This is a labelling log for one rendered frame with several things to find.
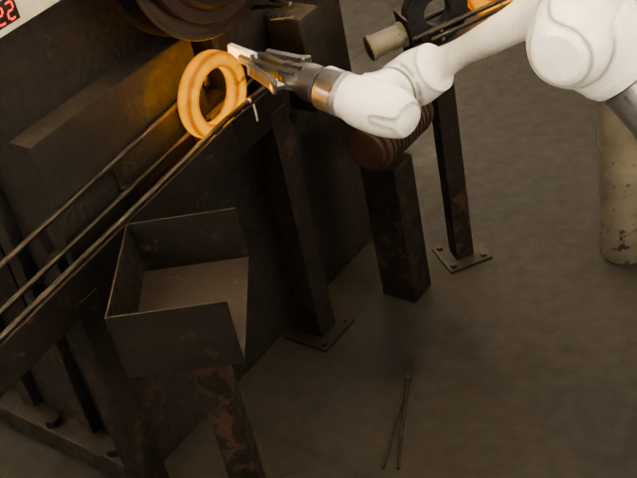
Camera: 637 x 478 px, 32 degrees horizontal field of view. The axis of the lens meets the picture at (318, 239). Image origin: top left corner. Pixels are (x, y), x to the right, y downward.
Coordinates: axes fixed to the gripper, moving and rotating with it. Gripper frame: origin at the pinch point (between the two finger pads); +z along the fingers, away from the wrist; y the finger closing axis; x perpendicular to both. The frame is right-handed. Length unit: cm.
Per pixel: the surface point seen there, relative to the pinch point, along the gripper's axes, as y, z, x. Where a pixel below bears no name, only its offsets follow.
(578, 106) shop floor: 123, -26, -74
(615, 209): 58, -65, -51
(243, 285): -42, -32, -15
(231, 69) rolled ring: -3.5, 0.1, -1.6
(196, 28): -12.8, -0.3, 12.8
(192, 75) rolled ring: -14.1, 0.9, 2.6
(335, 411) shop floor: -16, -33, -76
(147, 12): -23.9, 0.9, 21.4
